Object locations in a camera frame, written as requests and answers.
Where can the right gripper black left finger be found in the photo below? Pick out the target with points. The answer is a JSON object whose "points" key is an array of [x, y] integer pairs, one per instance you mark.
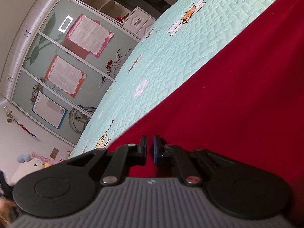
{"points": [[121, 160]]}

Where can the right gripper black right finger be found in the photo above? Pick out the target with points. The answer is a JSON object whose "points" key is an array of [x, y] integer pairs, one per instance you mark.
{"points": [[173, 161]]}

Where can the dark red knit sweater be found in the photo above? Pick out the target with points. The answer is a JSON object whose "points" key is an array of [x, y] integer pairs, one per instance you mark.
{"points": [[246, 103]]}

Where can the blue-framed paper poster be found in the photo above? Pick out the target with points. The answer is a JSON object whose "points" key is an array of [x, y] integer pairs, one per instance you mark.
{"points": [[49, 110]]}

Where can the white Hello Kitty plush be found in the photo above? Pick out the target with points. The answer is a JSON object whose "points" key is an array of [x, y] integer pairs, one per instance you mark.
{"points": [[27, 166]]}

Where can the orange-framed paper poster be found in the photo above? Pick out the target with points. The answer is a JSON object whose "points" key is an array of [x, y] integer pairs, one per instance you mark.
{"points": [[65, 76]]}

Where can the grey sliding-door wardrobe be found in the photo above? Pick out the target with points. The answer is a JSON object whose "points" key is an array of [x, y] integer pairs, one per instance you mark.
{"points": [[39, 39]]}

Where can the pink-framed paper poster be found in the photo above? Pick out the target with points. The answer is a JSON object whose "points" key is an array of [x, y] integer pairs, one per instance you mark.
{"points": [[89, 35]]}

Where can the white drawer cabinet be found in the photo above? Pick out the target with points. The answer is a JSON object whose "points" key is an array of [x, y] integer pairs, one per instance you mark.
{"points": [[138, 22]]}

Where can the light green quilted bedspread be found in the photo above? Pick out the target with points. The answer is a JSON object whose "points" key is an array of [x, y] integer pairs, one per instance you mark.
{"points": [[179, 43]]}

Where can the hanging wall ornament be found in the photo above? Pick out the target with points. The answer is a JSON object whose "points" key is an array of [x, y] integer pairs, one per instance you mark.
{"points": [[11, 119]]}

